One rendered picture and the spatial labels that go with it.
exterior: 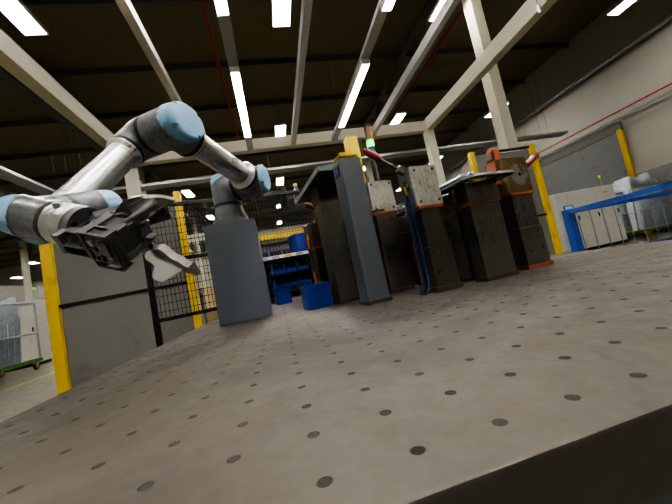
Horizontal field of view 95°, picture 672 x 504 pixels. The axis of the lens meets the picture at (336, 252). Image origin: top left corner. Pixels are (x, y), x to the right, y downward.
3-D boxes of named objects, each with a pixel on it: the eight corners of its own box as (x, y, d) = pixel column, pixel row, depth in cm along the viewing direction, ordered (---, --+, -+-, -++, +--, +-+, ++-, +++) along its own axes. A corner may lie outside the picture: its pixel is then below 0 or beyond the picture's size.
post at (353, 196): (392, 299, 90) (361, 156, 93) (369, 305, 87) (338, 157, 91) (381, 299, 97) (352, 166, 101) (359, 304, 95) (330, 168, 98)
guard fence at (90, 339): (217, 381, 313) (185, 192, 329) (214, 386, 299) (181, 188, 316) (67, 420, 286) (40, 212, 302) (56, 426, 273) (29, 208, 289)
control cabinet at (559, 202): (570, 255, 967) (550, 180, 987) (555, 256, 1019) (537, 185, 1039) (629, 241, 1014) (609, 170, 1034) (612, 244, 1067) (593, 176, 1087)
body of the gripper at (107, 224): (128, 274, 50) (67, 262, 52) (164, 243, 56) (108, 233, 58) (107, 236, 45) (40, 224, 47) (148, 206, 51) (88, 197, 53)
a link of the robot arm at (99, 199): (83, 197, 71) (28, 204, 60) (119, 183, 67) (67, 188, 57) (99, 229, 72) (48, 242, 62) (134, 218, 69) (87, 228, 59)
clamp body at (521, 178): (562, 263, 99) (533, 155, 102) (530, 271, 94) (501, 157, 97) (537, 265, 107) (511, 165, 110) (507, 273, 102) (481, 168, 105)
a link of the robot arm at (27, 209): (35, 189, 59) (-23, 194, 51) (83, 197, 57) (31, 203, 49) (43, 229, 61) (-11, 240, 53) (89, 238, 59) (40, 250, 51)
